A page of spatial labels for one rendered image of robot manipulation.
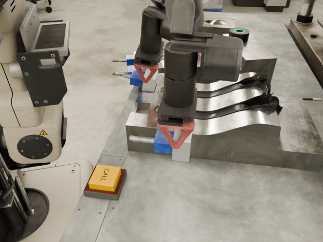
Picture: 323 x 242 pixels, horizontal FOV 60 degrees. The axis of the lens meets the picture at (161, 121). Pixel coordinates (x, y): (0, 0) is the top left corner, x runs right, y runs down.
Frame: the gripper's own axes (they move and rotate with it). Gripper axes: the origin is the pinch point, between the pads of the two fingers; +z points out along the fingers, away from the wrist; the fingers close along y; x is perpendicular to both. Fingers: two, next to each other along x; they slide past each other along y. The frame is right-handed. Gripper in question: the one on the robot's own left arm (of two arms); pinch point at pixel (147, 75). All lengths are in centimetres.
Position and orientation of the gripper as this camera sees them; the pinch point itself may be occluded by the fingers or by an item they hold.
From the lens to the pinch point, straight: 83.9
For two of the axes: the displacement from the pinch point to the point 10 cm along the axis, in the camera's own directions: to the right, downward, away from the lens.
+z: -1.2, 6.8, 7.2
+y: 1.6, -7.0, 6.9
